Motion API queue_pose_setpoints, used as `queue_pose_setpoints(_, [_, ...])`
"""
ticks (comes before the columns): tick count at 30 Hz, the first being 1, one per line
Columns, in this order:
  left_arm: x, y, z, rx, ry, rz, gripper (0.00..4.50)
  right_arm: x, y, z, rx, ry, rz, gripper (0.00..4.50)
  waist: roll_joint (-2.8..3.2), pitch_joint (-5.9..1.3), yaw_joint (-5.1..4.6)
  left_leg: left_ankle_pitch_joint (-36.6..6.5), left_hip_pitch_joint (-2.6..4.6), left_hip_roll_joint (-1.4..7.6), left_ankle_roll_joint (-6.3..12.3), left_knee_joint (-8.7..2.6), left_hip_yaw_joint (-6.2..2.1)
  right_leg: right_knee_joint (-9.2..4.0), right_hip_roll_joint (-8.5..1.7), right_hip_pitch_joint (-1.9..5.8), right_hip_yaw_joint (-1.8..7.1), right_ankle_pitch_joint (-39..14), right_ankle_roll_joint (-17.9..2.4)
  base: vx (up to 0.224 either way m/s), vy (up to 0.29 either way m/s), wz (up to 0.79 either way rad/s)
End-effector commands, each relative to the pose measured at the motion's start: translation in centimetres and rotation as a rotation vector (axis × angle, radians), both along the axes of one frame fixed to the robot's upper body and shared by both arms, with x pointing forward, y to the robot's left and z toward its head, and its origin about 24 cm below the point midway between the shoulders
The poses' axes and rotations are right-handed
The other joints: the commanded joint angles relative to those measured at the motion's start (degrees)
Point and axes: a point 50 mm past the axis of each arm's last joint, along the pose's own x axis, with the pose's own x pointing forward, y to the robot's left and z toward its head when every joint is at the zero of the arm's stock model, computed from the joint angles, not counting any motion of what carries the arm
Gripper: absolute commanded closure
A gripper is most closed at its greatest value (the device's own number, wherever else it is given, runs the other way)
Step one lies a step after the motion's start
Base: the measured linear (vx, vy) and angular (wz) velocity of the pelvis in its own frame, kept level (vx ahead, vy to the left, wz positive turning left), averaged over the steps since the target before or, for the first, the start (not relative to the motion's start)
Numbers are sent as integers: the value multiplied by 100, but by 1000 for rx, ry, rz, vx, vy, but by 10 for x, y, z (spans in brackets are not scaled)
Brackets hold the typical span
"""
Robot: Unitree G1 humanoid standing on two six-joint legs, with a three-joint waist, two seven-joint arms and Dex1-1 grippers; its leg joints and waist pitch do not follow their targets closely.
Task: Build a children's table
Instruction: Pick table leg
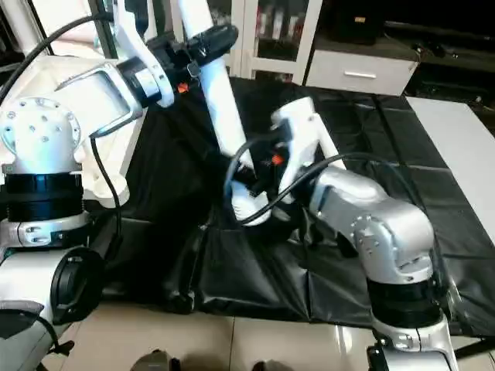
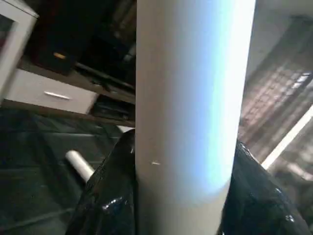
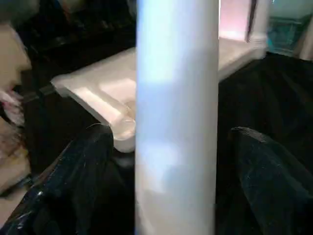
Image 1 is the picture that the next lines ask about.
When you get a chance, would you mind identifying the black metal table frame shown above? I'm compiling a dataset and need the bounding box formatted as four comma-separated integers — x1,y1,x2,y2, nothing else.
452,340,495,361

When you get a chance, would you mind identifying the black table mat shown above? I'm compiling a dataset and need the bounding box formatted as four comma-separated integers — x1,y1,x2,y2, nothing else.
108,73,495,338

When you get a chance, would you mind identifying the white plastic table leg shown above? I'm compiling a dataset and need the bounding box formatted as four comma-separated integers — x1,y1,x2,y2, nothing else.
317,130,343,169
172,0,273,226

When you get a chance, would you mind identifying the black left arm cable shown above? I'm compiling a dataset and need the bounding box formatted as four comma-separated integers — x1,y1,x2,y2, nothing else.
0,11,126,234

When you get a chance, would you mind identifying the white drawer unit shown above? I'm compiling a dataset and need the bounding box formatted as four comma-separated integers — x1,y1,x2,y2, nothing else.
306,48,422,97

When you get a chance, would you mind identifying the white glass door cabinet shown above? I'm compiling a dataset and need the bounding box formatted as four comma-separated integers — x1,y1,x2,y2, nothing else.
151,0,326,84

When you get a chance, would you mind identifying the white plastic table top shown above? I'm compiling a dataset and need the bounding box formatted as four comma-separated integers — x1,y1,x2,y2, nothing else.
46,54,149,208

